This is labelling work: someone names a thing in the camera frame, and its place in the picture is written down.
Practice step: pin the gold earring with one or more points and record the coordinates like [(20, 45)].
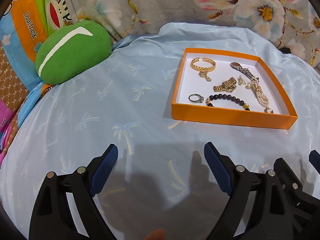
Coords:
[(205, 76)]

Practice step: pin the person's left hand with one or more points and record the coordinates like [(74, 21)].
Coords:
[(156, 235)]

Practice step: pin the cartoon printed cloth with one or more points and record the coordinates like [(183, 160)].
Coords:
[(27, 25)]

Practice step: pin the gold watch band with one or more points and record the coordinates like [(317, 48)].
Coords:
[(225, 85)]

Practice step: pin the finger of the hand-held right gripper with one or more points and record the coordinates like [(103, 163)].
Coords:
[(287, 177), (315, 158)]

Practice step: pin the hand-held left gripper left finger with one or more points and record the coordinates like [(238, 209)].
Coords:
[(103, 175)]

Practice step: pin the gold bangle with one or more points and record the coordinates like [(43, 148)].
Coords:
[(197, 67)]

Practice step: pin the grey floral blanket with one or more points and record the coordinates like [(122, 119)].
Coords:
[(162, 2)]

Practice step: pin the green pillow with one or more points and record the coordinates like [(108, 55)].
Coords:
[(72, 52)]

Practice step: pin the small black object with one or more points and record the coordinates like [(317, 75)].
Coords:
[(285, 50)]

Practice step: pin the light blue palm-print sheet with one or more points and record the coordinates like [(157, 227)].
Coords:
[(100, 120)]

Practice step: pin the silver wristwatch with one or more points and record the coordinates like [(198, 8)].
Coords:
[(236, 65)]

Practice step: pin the small pale earring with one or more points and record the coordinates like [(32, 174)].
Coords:
[(241, 80), (249, 85)]

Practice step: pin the orange jewelry box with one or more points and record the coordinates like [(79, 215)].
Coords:
[(225, 120)]

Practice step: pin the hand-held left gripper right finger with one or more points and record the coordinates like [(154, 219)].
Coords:
[(217, 170)]

